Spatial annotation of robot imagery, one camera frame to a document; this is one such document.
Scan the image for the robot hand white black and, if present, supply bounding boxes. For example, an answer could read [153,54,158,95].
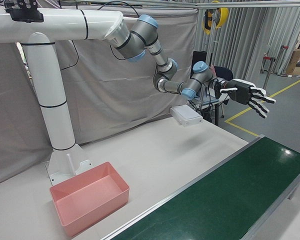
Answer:
[219,78,277,119]

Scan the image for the pink plastic basket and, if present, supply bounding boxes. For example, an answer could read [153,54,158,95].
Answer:
[49,161,131,238]

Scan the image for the black office chair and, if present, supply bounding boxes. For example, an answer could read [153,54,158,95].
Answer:
[213,66,234,88]

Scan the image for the white desk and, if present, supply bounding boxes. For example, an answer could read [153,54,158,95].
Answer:
[187,94,231,126]

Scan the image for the grey pleated curtain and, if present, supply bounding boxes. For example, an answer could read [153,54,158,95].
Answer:
[194,6,300,93]

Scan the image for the grey laptop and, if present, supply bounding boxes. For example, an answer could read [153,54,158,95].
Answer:
[188,97,220,105]

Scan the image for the black monitor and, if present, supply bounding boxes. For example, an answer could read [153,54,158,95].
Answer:
[191,50,208,76]

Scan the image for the cardboard box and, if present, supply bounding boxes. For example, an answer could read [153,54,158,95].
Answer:
[286,48,300,75]

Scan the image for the white flat box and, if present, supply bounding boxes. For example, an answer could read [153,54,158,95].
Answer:
[169,104,204,128]

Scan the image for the green conveyor belt aluminium rails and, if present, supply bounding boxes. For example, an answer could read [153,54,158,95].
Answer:
[99,134,300,240]

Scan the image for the grey backdrop cloth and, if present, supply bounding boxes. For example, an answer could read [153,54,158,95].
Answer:
[0,0,200,188]

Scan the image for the white robot stand column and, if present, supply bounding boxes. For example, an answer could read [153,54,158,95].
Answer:
[0,6,125,185]

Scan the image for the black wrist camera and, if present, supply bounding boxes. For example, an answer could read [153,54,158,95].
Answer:
[213,80,223,100]

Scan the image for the silver stanchion post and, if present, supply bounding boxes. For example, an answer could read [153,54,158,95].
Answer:
[255,56,276,98]
[277,44,290,76]

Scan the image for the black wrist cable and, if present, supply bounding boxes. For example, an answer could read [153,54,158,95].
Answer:
[206,79,217,111]

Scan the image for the aluminium cell frame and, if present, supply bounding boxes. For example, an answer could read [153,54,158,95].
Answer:
[58,0,300,108]

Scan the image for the black arm base cable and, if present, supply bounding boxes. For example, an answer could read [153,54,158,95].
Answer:
[97,2,141,20]

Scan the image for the black stand cable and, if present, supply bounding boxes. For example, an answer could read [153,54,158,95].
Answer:
[59,39,80,71]

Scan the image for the black camera on stand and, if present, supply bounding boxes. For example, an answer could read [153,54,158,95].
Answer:
[3,0,45,23]

